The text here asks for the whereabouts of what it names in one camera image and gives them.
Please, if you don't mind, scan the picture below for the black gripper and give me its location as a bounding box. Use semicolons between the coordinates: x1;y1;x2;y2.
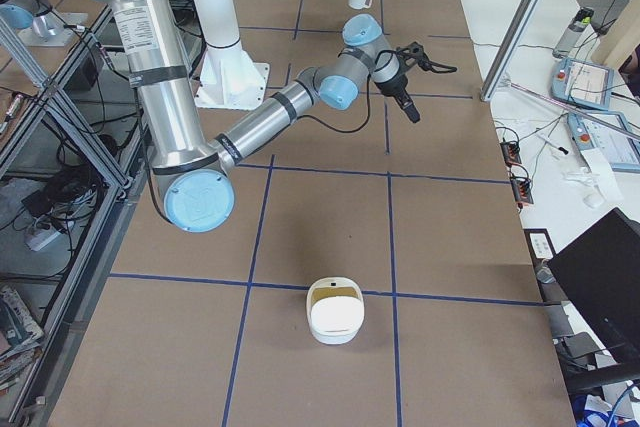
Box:
375;74;419;123

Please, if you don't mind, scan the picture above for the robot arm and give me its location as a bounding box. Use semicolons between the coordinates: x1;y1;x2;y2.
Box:
100;0;424;233

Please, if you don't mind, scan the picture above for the orange circuit board far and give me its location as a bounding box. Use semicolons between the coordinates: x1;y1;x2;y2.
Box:
500;141;521;166

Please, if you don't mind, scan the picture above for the orange circuit board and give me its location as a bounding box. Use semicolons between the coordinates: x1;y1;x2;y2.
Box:
509;175;534;208
500;141;521;166

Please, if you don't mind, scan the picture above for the orange circuit board near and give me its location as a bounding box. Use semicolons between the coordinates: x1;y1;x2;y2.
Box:
509;175;534;208

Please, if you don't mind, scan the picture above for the grey water bottle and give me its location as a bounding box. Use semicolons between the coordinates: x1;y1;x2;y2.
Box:
552;7;594;59

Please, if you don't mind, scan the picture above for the teach pendant far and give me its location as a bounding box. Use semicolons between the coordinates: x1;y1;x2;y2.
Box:
551;58;614;111

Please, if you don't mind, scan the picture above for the teach pendant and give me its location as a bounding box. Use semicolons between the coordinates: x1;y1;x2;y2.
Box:
567;113;639;173
551;58;614;111

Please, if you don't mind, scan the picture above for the white label card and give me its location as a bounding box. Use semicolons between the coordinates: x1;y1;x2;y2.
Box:
529;232;554;259

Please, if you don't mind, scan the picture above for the teach pendant near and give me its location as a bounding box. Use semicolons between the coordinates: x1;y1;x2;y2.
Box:
567;113;639;173

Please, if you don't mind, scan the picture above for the white lidded container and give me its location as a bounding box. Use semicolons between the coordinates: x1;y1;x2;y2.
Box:
306;277;365;345

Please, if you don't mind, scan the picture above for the black laptop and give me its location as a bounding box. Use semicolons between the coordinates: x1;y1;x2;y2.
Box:
548;208;639;362

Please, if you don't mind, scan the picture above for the white power strip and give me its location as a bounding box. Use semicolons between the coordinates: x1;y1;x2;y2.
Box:
25;227;62;252

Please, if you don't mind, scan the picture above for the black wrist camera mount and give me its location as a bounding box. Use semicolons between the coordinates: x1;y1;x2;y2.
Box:
395;42;432;73

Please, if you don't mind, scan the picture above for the aluminium frame post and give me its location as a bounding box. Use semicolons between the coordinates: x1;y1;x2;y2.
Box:
480;0;541;102

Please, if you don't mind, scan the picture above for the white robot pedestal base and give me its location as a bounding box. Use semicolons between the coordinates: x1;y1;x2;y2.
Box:
193;0;270;110

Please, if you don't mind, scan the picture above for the aluminium table frame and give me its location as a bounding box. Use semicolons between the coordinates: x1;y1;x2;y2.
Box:
1;11;147;426

